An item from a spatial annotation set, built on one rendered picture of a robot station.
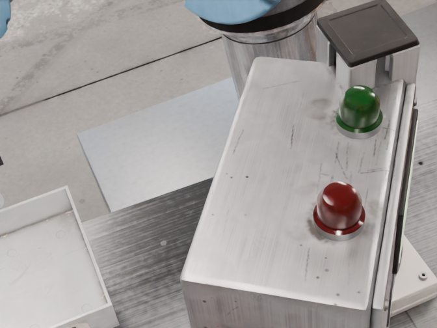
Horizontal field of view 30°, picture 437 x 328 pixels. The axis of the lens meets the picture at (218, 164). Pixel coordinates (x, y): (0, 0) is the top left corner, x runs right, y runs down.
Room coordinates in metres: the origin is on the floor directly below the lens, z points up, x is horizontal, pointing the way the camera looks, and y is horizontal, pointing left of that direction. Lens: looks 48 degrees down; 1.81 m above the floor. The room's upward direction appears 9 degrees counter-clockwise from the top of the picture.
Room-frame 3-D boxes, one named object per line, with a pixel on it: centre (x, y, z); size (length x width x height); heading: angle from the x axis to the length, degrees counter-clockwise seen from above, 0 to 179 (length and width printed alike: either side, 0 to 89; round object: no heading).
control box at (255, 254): (0.29, -0.05, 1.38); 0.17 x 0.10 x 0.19; 159
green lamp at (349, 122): (0.31, -0.08, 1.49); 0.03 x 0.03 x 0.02
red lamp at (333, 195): (0.25, -0.06, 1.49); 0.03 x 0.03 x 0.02
